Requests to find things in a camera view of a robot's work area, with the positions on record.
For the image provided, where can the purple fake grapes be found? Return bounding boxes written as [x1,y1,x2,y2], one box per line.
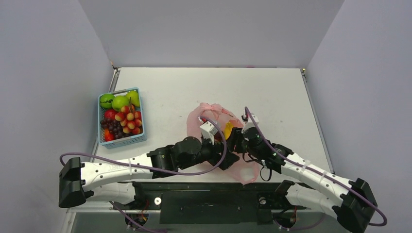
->
[100,119,126,140]

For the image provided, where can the blue plastic basket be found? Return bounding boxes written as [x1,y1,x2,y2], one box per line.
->
[97,87,147,149]

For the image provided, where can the red fake fruit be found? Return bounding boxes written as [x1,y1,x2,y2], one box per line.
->
[114,104,143,137]

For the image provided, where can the red fake apple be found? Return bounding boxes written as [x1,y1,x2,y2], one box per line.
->
[103,109,118,120]

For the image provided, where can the purple cable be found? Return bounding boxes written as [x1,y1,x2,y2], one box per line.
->
[244,106,388,232]
[59,116,228,233]

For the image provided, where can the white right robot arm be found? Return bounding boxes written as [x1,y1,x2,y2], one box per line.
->
[224,127,378,233]

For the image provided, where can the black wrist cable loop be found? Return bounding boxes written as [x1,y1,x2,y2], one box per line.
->
[259,166,273,182]

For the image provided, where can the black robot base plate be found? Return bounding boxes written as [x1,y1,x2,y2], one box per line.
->
[115,182,294,224]

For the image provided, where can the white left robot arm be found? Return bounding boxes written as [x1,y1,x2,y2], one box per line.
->
[58,136,240,209]

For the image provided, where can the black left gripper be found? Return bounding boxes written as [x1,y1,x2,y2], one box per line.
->
[178,133,239,170]

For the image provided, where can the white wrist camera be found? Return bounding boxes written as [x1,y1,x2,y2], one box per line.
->
[200,120,220,145]
[241,113,259,133]

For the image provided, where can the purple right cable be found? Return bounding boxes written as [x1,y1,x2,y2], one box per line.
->
[244,106,388,232]

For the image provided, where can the yellow fake fruit in bag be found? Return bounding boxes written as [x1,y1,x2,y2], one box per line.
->
[223,121,234,140]

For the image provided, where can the red fake strawberry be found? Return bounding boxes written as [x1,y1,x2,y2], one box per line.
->
[103,128,115,142]

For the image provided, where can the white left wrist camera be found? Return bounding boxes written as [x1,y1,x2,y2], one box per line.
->
[200,120,220,145]

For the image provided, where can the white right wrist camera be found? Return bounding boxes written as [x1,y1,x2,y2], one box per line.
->
[241,113,259,133]

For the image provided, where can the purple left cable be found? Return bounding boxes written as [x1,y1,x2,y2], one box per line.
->
[59,116,228,233]

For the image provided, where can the green fake fruit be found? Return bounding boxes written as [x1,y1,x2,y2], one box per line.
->
[112,96,130,112]

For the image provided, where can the green fake pear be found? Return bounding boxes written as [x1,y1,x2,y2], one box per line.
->
[125,90,140,107]

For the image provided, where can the pink plastic bag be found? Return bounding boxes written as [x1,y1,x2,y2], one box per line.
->
[186,103,260,184]

